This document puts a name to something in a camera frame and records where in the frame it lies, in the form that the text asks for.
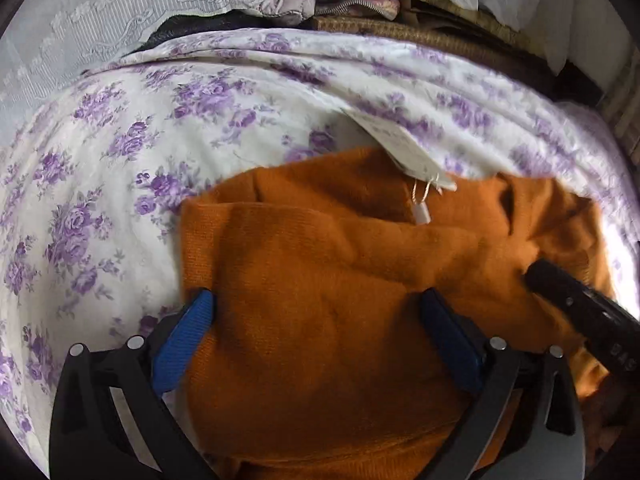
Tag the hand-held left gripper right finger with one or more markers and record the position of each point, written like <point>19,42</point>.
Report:
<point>450,345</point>

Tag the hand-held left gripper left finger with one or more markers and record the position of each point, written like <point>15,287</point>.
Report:
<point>182,340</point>

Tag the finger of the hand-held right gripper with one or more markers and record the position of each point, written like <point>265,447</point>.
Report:
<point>555,285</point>

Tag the orange knit cat sweater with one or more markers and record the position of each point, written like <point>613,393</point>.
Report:
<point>325,270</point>

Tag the purple floral bedsheet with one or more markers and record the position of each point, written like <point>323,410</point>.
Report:
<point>125,185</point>

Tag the paper hang tag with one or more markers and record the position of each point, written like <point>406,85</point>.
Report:
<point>395,142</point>

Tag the brown woven mat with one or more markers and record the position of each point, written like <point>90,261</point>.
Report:
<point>400,27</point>

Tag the black clothing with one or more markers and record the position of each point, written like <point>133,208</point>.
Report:
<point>210,22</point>

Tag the white lace cloth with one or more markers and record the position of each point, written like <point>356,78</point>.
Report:
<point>100,20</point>

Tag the pink quilted cloth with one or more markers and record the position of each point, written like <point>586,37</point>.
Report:
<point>290,2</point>

